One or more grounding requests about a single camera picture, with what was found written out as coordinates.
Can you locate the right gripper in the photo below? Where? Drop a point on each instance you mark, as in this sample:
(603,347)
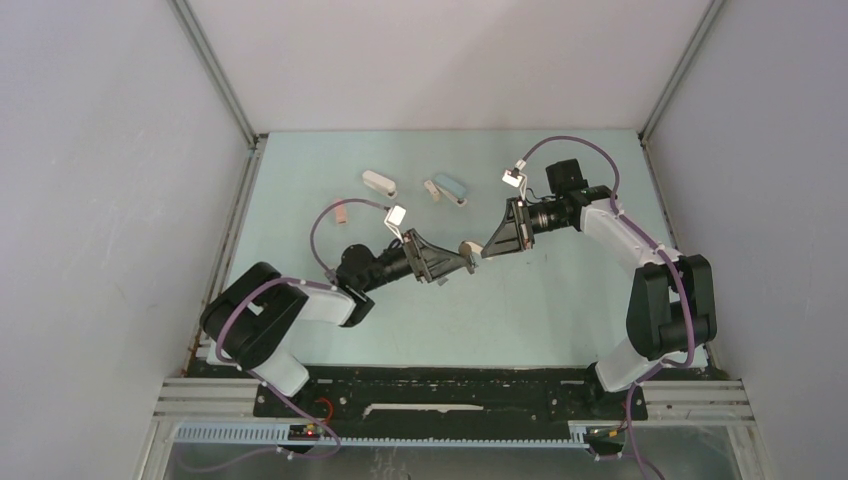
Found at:
(512,236)

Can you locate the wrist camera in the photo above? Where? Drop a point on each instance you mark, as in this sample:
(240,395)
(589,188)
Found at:
(516,178)
(394,218)

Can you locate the pink stapler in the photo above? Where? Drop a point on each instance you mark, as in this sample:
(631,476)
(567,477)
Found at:
(340,212)

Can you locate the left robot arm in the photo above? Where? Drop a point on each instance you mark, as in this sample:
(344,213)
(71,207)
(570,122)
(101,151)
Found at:
(250,319)

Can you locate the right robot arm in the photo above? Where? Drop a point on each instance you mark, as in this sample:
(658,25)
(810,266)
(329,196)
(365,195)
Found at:
(671,310)

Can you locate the beige stapler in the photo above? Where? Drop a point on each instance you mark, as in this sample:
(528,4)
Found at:
(472,251)

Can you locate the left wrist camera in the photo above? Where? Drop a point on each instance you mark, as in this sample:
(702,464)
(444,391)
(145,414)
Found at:
(394,218)

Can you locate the small cream stapler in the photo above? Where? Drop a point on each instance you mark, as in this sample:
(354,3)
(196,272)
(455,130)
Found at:
(433,190)

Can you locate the white stapler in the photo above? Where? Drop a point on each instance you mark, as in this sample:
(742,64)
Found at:
(380,183)

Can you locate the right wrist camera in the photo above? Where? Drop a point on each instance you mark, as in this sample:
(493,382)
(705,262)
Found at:
(516,178)

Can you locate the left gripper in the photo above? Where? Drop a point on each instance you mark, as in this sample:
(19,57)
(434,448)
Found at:
(432,263)

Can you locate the blue stapler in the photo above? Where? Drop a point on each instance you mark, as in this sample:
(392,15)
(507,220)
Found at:
(452,189)

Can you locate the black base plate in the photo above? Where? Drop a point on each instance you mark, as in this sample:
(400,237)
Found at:
(453,403)

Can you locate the blue cable duct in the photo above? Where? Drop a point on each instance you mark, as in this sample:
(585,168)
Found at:
(283,435)

